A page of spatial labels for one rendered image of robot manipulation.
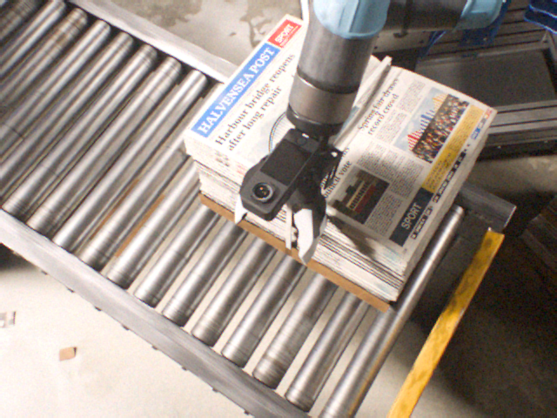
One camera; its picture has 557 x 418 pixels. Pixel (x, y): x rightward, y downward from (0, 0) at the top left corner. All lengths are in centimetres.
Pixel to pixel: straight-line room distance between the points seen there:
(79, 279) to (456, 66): 137
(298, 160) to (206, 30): 173
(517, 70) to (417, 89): 113
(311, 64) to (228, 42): 168
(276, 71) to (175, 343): 48
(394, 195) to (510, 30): 94
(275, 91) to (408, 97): 20
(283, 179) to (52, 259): 59
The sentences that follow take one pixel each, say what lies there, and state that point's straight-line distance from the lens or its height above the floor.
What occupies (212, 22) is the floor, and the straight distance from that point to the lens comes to 237.
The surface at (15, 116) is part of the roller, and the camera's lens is 129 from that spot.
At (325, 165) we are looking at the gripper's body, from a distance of 70.
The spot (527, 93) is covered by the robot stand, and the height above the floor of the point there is 21.
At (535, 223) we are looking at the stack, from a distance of 165.
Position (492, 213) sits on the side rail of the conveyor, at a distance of 108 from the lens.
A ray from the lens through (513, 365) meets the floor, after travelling 186.
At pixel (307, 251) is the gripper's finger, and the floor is 106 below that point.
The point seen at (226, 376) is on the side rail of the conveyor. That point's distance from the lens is 98.
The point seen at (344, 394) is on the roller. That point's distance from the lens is 97.
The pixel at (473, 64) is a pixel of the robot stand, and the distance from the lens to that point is 199.
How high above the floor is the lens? 176
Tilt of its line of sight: 67 degrees down
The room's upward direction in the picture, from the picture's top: 10 degrees counter-clockwise
